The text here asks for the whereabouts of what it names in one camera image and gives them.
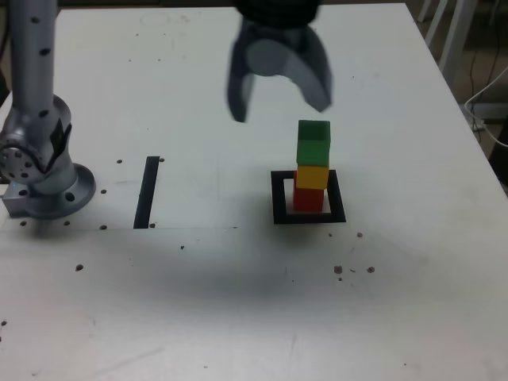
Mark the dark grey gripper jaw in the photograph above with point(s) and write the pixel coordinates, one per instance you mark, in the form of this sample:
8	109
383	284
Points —
238	87

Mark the white metal furniture frame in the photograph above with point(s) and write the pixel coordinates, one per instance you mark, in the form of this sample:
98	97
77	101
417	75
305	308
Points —
452	35

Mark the white metal furniture leg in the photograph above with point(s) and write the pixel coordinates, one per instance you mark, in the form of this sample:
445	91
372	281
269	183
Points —
424	10

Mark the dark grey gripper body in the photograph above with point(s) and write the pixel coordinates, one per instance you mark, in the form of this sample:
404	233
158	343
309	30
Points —
278	33

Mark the red cube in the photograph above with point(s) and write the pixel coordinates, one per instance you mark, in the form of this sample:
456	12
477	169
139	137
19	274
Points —
307	200

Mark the black tape strip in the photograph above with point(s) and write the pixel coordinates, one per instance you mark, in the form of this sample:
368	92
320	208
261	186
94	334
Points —
145	194

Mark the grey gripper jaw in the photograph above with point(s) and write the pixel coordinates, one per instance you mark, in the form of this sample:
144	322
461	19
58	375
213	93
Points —
313	75

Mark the yellow cube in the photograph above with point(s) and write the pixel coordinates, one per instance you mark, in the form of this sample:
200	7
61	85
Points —
312	178

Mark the black tape square outline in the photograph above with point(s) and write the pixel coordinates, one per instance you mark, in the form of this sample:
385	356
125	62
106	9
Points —
278	198

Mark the green cube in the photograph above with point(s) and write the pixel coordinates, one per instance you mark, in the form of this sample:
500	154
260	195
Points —
313	151

